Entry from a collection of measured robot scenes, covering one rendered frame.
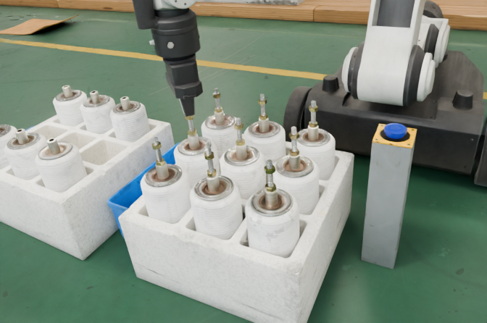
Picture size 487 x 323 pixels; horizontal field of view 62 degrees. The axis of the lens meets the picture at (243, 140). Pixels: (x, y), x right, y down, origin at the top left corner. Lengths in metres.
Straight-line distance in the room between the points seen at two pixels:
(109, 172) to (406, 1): 0.81
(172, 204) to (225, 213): 0.12
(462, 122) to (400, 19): 0.31
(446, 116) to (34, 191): 1.02
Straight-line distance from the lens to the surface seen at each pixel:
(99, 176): 1.03
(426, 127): 1.15
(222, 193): 0.76
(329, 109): 1.19
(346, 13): 2.67
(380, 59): 0.99
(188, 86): 0.79
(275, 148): 0.92
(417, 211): 1.13
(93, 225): 1.07
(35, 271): 1.12
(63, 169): 1.01
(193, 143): 0.90
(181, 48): 0.78
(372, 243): 0.94
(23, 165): 1.11
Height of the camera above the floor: 0.72
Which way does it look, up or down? 31 degrees down
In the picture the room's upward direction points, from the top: 5 degrees counter-clockwise
